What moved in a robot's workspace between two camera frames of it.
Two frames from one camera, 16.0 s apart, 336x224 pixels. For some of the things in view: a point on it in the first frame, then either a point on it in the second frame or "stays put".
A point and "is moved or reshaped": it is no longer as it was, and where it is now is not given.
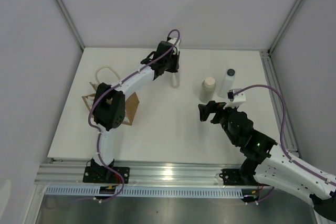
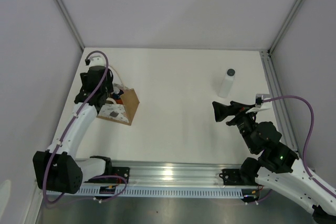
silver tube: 175,80 is moved or reshaped
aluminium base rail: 70,172 stays put
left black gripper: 176,59 → 83,78
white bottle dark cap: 227,83 stays put
